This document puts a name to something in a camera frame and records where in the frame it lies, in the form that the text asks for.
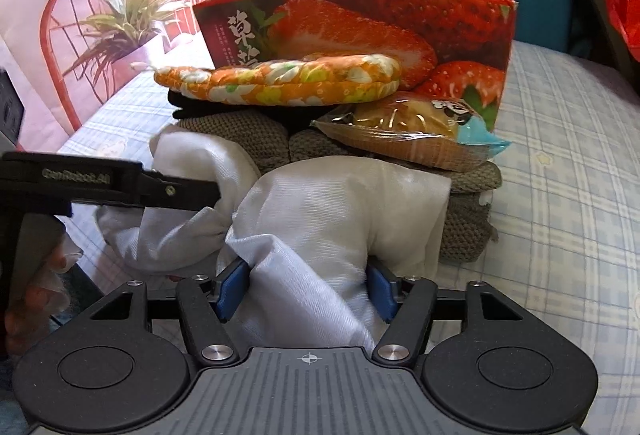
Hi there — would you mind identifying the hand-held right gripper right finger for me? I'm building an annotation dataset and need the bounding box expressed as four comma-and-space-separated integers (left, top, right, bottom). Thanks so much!
366, 260, 528, 366

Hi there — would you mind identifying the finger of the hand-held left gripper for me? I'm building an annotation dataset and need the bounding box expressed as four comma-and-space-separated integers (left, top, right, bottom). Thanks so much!
140, 172, 222, 208

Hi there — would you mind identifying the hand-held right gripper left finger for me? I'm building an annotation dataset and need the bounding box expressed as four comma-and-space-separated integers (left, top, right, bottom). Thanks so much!
89, 259, 251, 366

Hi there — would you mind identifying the black fabric item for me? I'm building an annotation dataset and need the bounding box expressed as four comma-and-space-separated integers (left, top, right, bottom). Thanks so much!
167, 89, 323, 136

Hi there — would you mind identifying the white satin cloth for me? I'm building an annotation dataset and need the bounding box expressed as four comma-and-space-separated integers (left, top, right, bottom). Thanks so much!
95, 122, 453, 356

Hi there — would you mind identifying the grey knitted cloth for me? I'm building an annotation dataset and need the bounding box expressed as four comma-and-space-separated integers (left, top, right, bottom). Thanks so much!
172, 108, 503, 266

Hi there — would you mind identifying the orange snack packet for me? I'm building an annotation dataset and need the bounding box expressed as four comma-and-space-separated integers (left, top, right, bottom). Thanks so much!
152, 54, 402, 107

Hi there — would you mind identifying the red strawberry print box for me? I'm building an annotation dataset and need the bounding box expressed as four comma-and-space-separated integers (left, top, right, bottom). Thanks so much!
192, 0, 518, 136

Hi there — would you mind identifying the person's left hand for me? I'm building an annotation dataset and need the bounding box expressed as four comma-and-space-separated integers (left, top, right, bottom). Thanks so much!
0, 235, 83, 357

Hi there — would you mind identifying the packaged bread snack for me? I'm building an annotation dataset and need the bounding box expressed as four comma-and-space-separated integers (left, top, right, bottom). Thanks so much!
310, 95, 513, 172

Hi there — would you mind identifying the plaid bed sheet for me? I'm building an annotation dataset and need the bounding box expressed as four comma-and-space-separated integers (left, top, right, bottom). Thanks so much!
60, 40, 640, 435

